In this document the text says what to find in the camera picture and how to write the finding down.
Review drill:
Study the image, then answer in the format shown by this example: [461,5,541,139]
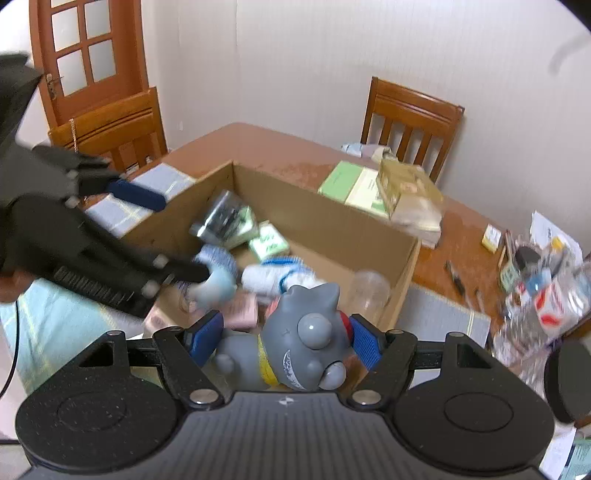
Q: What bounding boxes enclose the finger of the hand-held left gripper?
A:
[32,145,168,212]
[78,217,211,305]

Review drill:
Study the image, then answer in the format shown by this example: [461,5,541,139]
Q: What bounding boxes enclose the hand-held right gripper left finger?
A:
[76,310,229,409]

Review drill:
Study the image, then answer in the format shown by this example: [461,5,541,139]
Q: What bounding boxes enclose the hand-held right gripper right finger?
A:
[346,314,492,409]

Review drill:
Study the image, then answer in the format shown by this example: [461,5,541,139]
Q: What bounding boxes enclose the light blue toy figure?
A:
[187,263,239,311]

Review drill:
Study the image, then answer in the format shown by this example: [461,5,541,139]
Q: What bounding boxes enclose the blue knit sock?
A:
[196,244,239,278]

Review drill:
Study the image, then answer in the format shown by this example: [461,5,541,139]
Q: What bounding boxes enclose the pink cream carton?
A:
[143,304,186,340]

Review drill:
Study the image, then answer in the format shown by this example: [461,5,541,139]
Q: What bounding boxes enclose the clear plastic cup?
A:
[348,270,393,319]

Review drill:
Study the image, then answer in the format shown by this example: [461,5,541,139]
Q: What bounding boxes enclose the clear jar with dark leaves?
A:
[189,189,257,250]

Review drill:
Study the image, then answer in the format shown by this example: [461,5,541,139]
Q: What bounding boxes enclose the grey cat toy figure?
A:
[214,282,354,392]

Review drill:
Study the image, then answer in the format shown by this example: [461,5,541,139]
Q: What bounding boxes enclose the white sock with blue band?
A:
[242,258,324,296]

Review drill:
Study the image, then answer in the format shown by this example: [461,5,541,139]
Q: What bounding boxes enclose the green white tissue pack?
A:
[249,221,290,260]

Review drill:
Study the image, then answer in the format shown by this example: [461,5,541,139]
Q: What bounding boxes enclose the cardboard box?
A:
[124,160,422,352]

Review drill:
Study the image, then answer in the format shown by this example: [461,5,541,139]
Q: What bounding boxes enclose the blue checked towel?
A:
[0,164,493,398]

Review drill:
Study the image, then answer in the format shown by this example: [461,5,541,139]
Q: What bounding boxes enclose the dark pen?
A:
[444,260,465,293]

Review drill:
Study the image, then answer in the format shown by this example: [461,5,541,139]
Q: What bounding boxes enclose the cream green booklet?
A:
[345,167,391,219]

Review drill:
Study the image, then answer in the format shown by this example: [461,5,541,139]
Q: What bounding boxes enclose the yellow green tissue box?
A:
[376,158,444,246]

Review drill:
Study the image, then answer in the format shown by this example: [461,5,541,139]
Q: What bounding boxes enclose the wooden door with glass panes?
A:
[28,0,151,128]

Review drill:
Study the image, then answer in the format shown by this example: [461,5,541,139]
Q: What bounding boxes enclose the water bottle with red label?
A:
[530,272,591,338]

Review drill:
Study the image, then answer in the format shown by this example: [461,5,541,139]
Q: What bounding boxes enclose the light cloth on chair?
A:
[341,143,393,160]

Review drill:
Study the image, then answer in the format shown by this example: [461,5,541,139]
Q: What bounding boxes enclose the white papers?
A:
[528,209,584,260]

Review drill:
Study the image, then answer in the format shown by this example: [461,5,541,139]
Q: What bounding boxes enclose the wooden chair with slatted back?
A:
[359,76,465,184]

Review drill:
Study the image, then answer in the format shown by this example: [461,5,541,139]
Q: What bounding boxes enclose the wooden chair with hanging chain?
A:
[48,87,168,174]

